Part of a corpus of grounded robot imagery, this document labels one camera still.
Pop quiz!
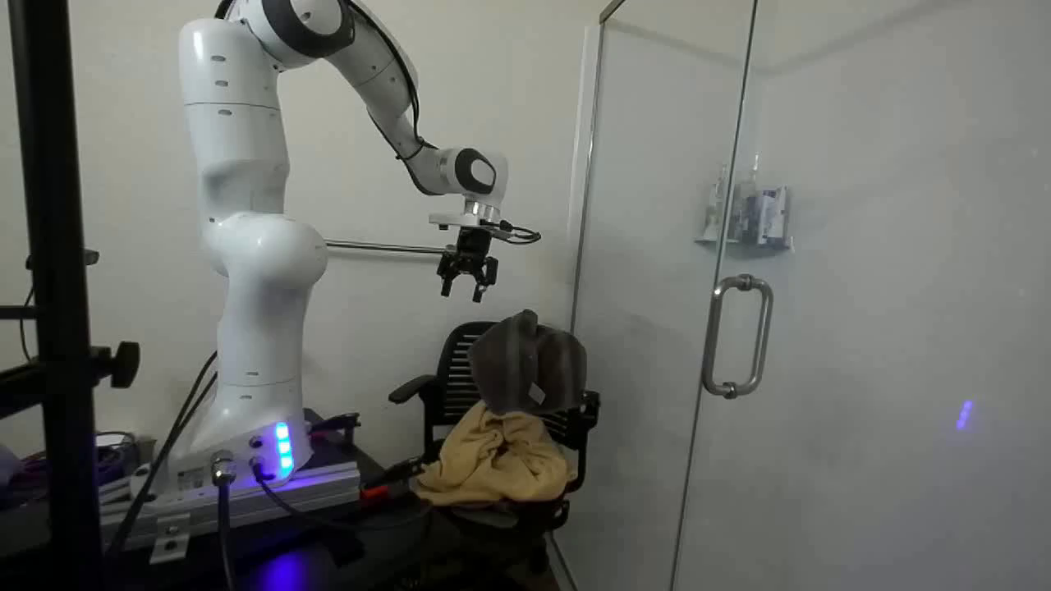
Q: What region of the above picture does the chrome door handle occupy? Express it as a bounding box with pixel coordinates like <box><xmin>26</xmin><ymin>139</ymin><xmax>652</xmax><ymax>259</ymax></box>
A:
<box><xmin>699</xmin><ymin>273</ymin><xmax>775</xmax><ymax>399</ymax></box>

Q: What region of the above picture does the red and black hand tool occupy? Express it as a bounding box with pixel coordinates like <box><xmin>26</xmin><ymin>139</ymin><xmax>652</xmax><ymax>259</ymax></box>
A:
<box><xmin>354</xmin><ymin>457</ymin><xmax>422</xmax><ymax>513</ymax></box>

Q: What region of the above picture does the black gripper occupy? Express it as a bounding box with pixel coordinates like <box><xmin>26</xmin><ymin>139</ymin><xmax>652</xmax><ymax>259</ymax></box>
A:
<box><xmin>438</xmin><ymin>224</ymin><xmax>507</xmax><ymax>306</ymax></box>

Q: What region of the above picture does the yellow towel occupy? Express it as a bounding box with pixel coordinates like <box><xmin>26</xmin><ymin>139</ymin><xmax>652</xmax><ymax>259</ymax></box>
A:
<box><xmin>410</xmin><ymin>399</ymin><xmax>582</xmax><ymax>509</ymax></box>

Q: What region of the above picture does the chrome wall towel bar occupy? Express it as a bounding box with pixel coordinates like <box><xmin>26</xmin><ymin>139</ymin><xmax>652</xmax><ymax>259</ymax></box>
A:
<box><xmin>325</xmin><ymin>237</ymin><xmax>446</xmax><ymax>262</ymax></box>

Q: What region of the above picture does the small shower shelf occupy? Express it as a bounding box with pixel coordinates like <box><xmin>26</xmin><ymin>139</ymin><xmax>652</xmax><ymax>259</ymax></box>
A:
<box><xmin>695</xmin><ymin>233</ymin><xmax>796</xmax><ymax>262</ymax></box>

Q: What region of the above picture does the white bottle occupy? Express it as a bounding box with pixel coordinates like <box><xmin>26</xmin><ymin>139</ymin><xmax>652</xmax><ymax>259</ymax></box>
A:
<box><xmin>704</xmin><ymin>184</ymin><xmax>734</xmax><ymax>245</ymax></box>

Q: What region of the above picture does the black mesh office chair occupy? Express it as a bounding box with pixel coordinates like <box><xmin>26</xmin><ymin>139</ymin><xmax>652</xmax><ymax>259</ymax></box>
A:
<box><xmin>388</xmin><ymin>317</ymin><xmax>603</xmax><ymax>555</ymax></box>

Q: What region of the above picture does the grey towel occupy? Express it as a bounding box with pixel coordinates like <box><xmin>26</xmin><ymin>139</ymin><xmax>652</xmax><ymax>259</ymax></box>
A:
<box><xmin>470</xmin><ymin>309</ymin><xmax>592</xmax><ymax>419</ymax></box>

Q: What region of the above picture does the black camera stand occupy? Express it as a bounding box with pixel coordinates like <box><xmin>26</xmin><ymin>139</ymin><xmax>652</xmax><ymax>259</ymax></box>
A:
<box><xmin>0</xmin><ymin>0</ymin><xmax>143</xmax><ymax>591</ymax></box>

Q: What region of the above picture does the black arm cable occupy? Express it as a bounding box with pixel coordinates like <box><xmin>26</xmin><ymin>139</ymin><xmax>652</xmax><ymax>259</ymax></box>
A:
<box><xmin>345</xmin><ymin>0</ymin><xmax>426</xmax><ymax>161</ymax></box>

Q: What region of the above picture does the glass shower door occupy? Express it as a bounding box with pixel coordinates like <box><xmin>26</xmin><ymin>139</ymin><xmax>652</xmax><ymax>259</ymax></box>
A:
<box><xmin>666</xmin><ymin>0</ymin><xmax>1051</xmax><ymax>591</ymax></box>

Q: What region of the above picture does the black floor cable bundle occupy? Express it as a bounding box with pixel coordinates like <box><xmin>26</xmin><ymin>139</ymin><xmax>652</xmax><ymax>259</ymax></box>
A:
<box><xmin>104</xmin><ymin>348</ymin><xmax>222</xmax><ymax>555</ymax></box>

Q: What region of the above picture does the fixed glass shower panel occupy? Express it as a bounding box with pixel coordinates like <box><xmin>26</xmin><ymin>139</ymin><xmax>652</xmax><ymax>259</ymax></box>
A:
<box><xmin>553</xmin><ymin>0</ymin><xmax>762</xmax><ymax>591</ymax></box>

